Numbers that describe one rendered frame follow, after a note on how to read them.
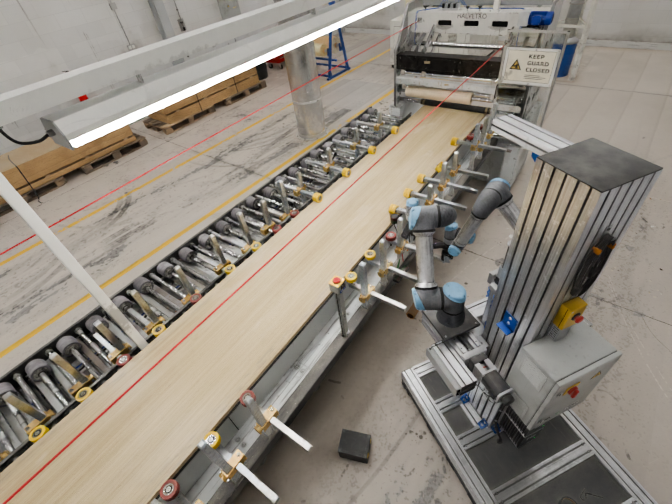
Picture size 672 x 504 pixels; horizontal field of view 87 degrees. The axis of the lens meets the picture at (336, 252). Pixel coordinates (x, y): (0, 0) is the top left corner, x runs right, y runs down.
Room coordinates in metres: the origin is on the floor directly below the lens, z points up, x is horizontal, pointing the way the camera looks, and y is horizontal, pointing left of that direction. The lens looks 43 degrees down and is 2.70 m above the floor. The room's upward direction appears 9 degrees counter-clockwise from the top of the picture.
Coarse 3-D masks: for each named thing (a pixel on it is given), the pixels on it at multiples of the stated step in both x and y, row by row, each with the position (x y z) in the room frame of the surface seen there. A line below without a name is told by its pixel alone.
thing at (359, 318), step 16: (496, 144) 3.55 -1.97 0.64; (480, 160) 3.17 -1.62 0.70; (464, 176) 2.93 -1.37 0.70; (448, 192) 2.71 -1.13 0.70; (384, 288) 1.67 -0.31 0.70; (352, 320) 1.43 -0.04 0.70; (336, 336) 1.33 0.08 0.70; (352, 336) 1.33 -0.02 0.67; (336, 352) 1.21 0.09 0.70; (320, 368) 1.12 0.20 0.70; (304, 384) 1.03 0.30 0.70; (288, 400) 0.95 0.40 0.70; (304, 400) 0.95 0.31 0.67; (288, 416) 0.86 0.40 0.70; (272, 432) 0.78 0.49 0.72; (256, 448) 0.71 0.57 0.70; (272, 448) 0.73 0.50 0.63; (256, 464) 0.65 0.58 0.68; (240, 480) 0.58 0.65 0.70; (224, 496) 0.52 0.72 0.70
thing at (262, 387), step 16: (448, 160) 3.10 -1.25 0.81; (352, 288) 1.76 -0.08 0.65; (320, 320) 1.47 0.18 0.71; (304, 336) 1.34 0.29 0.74; (288, 352) 1.23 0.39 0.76; (272, 368) 1.12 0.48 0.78; (288, 368) 1.19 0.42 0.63; (256, 384) 1.02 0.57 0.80; (272, 384) 1.09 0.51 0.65; (256, 400) 0.99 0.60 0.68; (240, 416) 0.90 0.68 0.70; (224, 432) 0.81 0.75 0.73; (192, 464) 0.66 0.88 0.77; (208, 464) 0.69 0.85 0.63; (176, 480) 0.59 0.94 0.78; (192, 480) 0.62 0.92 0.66
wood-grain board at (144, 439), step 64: (448, 128) 3.58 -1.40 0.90; (384, 192) 2.58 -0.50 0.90; (256, 256) 2.00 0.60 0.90; (320, 256) 1.89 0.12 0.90; (192, 320) 1.48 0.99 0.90; (256, 320) 1.40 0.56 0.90; (128, 384) 1.09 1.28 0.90; (192, 384) 1.03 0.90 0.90; (128, 448) 0.73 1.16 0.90; (192, 448) 0.69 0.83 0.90
